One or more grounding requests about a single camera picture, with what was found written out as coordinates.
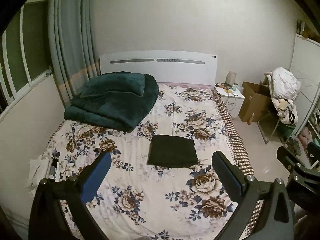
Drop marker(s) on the bed with floral sheet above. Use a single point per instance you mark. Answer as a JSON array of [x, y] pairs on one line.
[[140, 180]]

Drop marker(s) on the dark garment with white stripes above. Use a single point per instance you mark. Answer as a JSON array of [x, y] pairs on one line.
[[172, 151]]

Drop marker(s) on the pile of white clothes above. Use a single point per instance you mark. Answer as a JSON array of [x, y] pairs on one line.
[[37, 170]]

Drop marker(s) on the person's right forearm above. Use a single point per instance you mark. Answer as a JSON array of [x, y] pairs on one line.
[[303, 225]]

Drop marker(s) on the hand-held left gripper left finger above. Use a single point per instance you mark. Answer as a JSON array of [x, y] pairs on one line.
[[97, 177]]

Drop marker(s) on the white wardrobe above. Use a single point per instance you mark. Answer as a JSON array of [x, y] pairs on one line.
[[303, 80]]

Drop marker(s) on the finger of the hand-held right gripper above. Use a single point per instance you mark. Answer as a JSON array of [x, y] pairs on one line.
[[314, 152], [291, 158]]

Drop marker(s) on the thin metal rod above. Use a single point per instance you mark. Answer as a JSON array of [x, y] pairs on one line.
[[173, 117]]

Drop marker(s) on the grey-blue curtain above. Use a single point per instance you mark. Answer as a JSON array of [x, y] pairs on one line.
[[70, 42]]

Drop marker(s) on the brown cardboard box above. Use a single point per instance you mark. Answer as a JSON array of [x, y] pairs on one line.
[[253, 103]]

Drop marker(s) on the white nightstand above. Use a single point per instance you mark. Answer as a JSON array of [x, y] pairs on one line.
[[233, 100]]

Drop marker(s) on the dark green blanket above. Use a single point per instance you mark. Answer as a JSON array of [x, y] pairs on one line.
[[110, 112]]

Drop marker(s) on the dark green pillow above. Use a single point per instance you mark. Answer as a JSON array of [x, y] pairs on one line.
[[115, 83]]

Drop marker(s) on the white clothes heap on chair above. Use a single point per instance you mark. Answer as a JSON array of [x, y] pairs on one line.
[[285, 87]]

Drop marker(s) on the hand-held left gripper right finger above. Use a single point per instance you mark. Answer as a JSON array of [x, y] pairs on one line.
[[226, 175]]

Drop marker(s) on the beige table lamp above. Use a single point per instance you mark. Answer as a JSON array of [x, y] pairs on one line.
[[231, 78]]

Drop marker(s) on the window with white frame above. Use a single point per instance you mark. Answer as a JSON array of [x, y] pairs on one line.
[[32, 45]]

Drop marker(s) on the metal frame chair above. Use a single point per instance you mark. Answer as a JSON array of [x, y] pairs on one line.
[[268, 125]]

